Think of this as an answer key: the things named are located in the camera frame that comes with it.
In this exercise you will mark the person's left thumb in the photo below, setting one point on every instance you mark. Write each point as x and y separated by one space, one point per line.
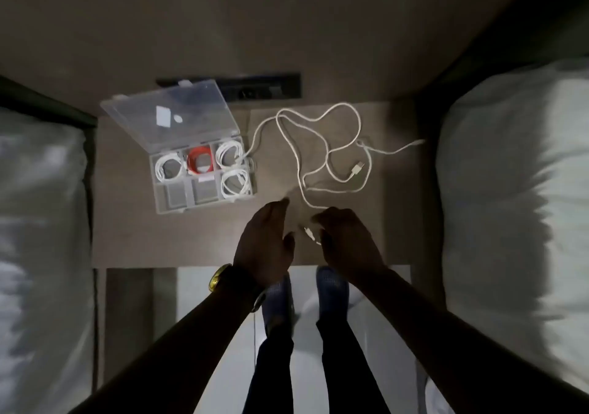
290 246

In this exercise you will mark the person's left hand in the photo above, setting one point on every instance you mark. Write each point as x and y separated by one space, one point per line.
263 246

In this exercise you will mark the black wall socket panel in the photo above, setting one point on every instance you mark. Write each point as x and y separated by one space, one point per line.
257 88

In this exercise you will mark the person's right forearm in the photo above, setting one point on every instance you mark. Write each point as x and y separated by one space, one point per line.
460 354

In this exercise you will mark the blue shoe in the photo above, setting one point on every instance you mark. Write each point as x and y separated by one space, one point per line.
332 292
277 305

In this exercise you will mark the blue right shoe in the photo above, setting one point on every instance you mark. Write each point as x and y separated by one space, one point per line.
332 292

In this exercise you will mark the person's left forearm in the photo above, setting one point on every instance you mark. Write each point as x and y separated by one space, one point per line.
175 358

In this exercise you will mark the clear plastic organizer box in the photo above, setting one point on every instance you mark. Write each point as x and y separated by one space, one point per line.
175 119

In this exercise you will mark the blue left shoe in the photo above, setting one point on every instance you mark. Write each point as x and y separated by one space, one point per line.
277 305

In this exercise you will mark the gold wristwatch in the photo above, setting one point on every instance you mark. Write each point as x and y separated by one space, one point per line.
220 278

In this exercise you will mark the white bed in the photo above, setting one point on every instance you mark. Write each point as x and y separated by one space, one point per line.
515 197
41 266

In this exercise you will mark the black trousers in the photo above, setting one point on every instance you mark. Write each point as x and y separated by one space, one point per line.
276 372

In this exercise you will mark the person's right hand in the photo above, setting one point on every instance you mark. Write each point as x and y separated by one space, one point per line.
352 246

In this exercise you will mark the person's right thumb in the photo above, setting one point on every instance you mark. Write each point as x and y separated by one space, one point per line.
325 242

